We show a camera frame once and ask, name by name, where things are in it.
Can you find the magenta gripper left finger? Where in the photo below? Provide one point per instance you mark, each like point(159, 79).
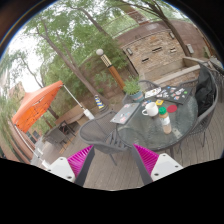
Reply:
point(74, 168)

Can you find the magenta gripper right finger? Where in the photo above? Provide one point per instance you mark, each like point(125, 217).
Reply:
point(153, 166)

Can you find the grey mesh chair near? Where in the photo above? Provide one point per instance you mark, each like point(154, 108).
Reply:
point(101, 132)

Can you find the round glass patio table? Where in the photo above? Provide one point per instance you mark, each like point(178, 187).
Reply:
point(148, 131)

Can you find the bottle with green cap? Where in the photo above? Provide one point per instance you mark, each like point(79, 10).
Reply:
point(165, 120)

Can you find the grey laptop with stickers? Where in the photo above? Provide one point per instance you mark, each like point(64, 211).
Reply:
point(125, 113)

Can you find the white ceramic mug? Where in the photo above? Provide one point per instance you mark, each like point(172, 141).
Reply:
point(151, 109)

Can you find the red round coaster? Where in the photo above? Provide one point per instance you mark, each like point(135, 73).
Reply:
point(172, 108)

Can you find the yellow small card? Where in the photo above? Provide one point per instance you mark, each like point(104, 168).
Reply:
point(159, 102)

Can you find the striped blue yellow cone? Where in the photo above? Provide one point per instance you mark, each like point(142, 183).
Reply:
point(99, 102)

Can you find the black laptop with stickers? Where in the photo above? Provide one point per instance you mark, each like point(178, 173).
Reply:
point(174, 94)

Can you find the orange patio umbrella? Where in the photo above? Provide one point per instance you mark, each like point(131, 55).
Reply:
point(34, 105)

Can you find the potted green plant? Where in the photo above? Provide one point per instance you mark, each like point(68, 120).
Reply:
point(132, 89)

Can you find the black jacket on chair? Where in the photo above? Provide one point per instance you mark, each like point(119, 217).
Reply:
point(204, 94)

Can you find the grey mesh chair right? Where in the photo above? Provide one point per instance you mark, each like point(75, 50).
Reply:
point(204, 119)

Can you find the wooden lamp post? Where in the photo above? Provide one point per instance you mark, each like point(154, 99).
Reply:
point(111, 68)

